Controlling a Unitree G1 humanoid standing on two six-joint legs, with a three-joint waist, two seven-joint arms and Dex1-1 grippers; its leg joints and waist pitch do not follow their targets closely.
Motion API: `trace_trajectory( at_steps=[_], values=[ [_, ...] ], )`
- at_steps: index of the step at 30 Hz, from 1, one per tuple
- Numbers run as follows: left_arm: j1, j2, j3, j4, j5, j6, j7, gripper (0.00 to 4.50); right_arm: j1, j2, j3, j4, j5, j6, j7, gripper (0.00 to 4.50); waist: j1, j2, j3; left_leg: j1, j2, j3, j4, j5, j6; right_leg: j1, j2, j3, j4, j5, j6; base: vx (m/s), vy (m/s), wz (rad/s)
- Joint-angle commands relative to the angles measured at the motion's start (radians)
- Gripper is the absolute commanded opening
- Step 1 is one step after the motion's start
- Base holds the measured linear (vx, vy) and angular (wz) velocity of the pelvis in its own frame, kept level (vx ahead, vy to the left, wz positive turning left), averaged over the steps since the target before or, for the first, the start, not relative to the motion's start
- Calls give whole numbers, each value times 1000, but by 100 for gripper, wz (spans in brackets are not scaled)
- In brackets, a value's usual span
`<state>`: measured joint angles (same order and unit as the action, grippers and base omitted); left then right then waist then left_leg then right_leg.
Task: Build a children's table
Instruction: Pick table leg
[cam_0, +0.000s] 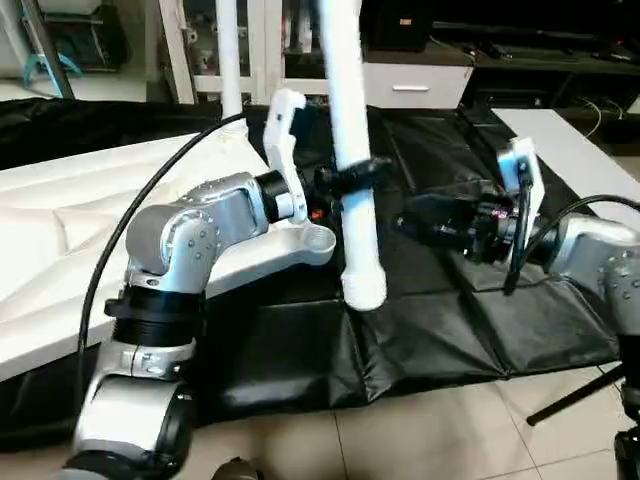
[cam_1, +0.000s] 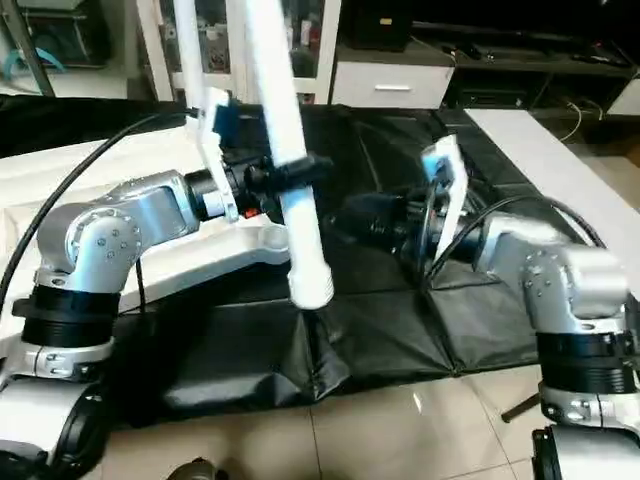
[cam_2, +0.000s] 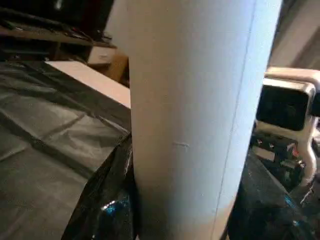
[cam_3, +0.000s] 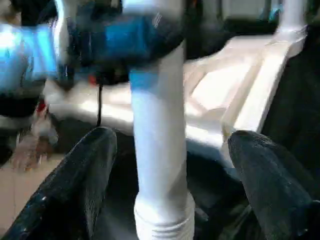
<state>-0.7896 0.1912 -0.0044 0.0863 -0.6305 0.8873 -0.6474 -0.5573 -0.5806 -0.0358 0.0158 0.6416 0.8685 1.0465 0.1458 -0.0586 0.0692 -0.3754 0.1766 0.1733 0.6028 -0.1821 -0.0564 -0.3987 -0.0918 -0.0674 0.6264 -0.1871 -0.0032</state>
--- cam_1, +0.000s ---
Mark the white plastic table top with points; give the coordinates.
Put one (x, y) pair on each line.
(170, 250)

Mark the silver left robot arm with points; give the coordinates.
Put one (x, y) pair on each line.
(90, 240)

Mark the black plastic mat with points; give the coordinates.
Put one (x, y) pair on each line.
(400, 320)

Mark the white drawer unit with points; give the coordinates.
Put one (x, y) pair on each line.
(390, 85)

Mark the white glass door cabinet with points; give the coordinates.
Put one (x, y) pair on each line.
(310, 50)

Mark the teal floor stand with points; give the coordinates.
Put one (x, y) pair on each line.
(25, 65)

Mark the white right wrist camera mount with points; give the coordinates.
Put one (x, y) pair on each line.
(445, 185)

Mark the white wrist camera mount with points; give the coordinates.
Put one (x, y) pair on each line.
(212, 140)
(445, 185)

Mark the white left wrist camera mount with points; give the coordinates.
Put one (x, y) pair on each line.
(212, 140)

